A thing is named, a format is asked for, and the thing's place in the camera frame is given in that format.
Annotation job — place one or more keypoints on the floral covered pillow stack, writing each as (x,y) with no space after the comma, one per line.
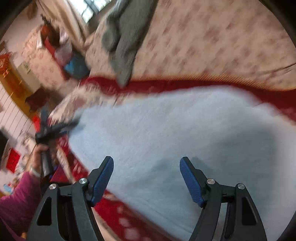
(41,61)

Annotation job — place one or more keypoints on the red Chinese knot decoration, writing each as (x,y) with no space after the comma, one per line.
(5,64)

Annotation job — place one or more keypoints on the grey-green fleece jacket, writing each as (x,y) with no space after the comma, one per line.
(126,27)

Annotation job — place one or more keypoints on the red patterned bed blanket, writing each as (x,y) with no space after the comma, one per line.
(99,90)

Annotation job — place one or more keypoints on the blue bag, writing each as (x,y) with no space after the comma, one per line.
(77,67)

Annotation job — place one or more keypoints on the clear plastic container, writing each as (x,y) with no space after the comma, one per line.
(63,53)

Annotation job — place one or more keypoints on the person's left hand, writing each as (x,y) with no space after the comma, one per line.
(35,169)

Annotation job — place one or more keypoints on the window with dark frame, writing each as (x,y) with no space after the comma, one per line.
(87,9)

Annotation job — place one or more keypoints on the cream floral quilt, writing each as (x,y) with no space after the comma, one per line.
(240,41)

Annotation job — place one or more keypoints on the light grey fleece pants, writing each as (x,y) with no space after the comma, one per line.
(223,131)

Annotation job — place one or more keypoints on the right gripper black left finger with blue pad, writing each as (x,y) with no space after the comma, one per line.
(65,213)

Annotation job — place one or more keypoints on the magenta sleeve forearm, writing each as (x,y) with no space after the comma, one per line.
(18,209)

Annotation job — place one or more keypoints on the beige curtain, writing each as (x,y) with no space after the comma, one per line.
(64,14)

